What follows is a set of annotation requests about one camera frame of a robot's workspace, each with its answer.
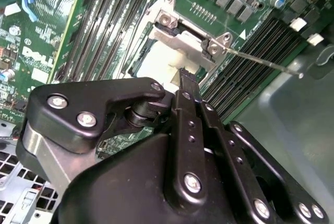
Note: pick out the metal socket cover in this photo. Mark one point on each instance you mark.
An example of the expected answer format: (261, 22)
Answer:
(193, 49)

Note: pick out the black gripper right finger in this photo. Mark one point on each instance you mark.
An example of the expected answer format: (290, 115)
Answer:
(235, 151)

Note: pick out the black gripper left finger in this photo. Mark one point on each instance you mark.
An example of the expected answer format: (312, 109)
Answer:
(109, 91)

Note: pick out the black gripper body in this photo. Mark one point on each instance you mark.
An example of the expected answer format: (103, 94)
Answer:
(117, 182)

